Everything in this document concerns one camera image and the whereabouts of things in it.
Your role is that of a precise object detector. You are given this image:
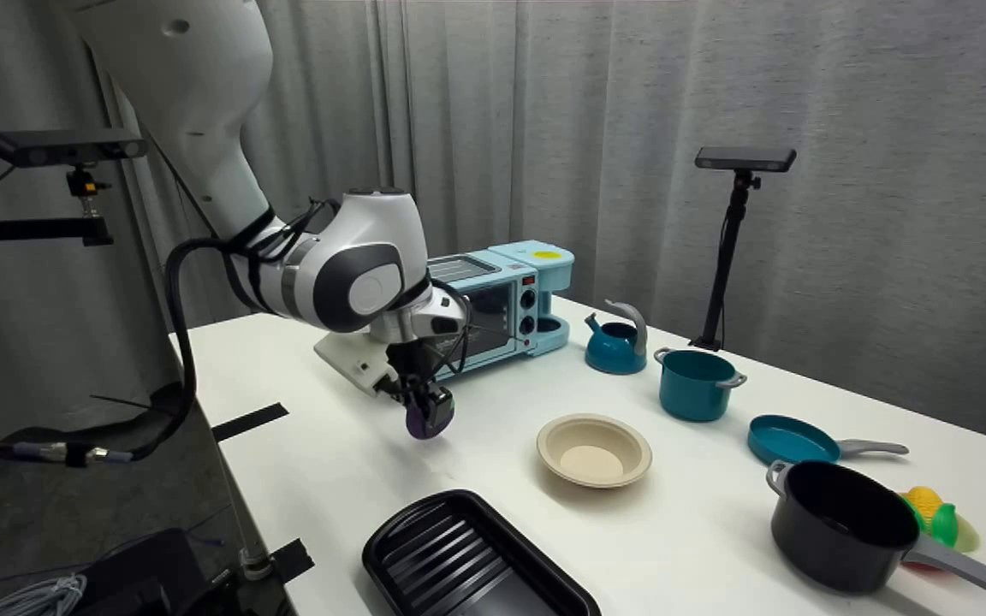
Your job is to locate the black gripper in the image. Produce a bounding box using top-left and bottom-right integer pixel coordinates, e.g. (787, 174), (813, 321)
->
(371, 285), (470, 434)

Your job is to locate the cream white bowl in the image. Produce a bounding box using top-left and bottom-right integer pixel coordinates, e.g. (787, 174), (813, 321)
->
(535, 411), (656, 492)

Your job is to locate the teal toy pot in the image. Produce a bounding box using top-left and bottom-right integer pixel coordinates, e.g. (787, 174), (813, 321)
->
(649, 346), (750, 425)

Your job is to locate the teal toy frying pan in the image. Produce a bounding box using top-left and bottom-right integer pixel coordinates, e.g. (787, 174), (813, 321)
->
(744, 411), (915, 469)

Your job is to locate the yellow green toy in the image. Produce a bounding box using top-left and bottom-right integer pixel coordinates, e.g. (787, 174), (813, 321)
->
(899, 483), (986, 556)

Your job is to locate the light blue toaster oven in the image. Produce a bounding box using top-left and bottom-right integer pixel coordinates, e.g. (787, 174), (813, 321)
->
(419, 235), (578, 378)

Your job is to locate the short black tape strip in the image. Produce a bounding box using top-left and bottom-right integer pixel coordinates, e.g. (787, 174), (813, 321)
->
(207, 400), (290, 445)

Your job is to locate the black ribbed tray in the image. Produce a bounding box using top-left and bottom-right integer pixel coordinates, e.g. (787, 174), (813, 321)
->
(360, 487), (604, 616)

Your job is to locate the long black tape strip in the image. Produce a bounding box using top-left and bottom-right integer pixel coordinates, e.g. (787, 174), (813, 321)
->
(241, 538), (313, 588)

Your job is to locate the black tripod stand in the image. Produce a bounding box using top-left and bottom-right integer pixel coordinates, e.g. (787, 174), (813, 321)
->
(688, 169), (766, 353)

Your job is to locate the black robot cable hose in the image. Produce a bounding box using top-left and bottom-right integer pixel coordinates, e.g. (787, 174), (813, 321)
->
(0, 232), (280, 472)

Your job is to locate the black camera bar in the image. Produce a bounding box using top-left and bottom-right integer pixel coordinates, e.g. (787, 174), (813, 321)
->
(0, 126), (151, 170)
(692, 145), (799, 179)

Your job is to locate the black camera clamp mount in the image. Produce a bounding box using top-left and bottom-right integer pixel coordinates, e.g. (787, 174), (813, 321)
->
(0, 162), (117, 251)

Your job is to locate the black saucepan grey handle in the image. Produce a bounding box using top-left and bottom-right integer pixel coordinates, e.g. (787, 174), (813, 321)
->
(762, 457), (986, 607)

